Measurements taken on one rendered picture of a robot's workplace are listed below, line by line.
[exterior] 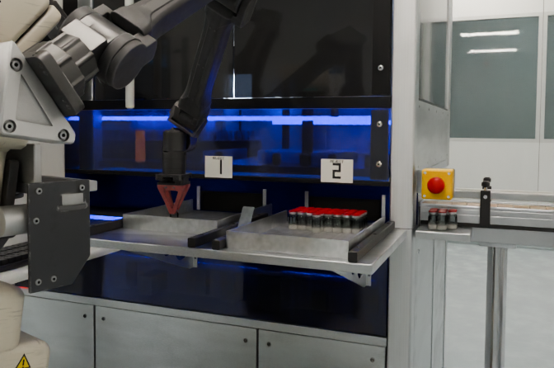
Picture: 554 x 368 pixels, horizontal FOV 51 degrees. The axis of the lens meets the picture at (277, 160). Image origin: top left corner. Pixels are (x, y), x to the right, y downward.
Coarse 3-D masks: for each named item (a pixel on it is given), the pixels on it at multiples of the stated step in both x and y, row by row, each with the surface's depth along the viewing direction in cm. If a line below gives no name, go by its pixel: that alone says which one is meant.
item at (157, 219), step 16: (160, 208) 157; (192, 208) 173; (256, 208) 154; (128, 224) 142; (144, 224) 140; (160, 224) 138; (176, 224) 136; (192, 224) 135; (208, 224) 133; (224, 224) 136
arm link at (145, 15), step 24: (144, 0) 89; (168, 0) 90; (192, 0) 94; (216, 0) 114; (240, 0) 111; (120, 24) 86; (144, 24) 85; (168, 24) 92; (120, 48) 79; (144, 48) 83; (120, 72) 81
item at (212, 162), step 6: (210, 156) 162; (216, 156) 161; (222, 156) 160; (210, 162) 162; (216, 162) 161; (222, 162) 160; (228, 162) 160; (210, 168) 162; (216, 168) 161; (222, 168) 160; (228, 168) 160; (210, 174) 162; (216, 174) 161; (222, 174) 160; (228, 174) 160
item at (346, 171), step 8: (328, 160) 149; (336, 160) 148; (344, 160) 148; (352, 160) 147; (328, 168) 149; (336, 168) 148; (344, 168) 148; (352, 168) 147; (328, 176) 149; (336, 176) 148; (344, 176) 148; (352, 176) 147
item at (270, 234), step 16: (256, 224) 133; (272, 224) 142; (288, 224) 148; (240, 240) 118; (256, 240) 117; (272, 240) 116; (288, 240) 114; (304, 240) 113; (320, 240) 112; (336, 240) 110; (352, 240) 112; (320, 256) 112; (336, 256) 111
